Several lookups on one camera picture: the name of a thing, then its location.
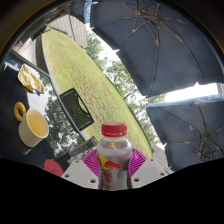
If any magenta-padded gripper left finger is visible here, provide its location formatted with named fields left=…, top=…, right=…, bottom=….
left=61, top=148, right=101, bottom=190

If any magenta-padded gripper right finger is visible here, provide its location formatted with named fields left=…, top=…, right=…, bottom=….
left=127, top=147, right=168, bottom=190

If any clear red-capped drink bottle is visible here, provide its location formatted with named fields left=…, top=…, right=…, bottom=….
left=95, top=121, right=134, bottom=192

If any flat round red coaster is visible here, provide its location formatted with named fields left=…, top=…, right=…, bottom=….
left=43, top=158, right=65, bottom=178

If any large dark blue parasol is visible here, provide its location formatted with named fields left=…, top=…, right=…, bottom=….
left=145, top=93, right=224, bottom=173
left=89, top=0, right=224, bottom=99

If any black mesh-backed chair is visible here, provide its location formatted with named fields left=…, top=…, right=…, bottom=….
left=58, top=87, right=96, bottom=133

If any yellow snack packet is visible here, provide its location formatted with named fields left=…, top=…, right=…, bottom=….
left=17, top=63, right=46, bottom=96

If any blue parasol with light trim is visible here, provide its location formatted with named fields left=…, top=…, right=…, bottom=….
left=70, top=0, right=95, bottom=25

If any cream mug with yellow handle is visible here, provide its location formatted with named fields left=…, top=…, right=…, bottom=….
left=13, top=101, right=51, bottom=149

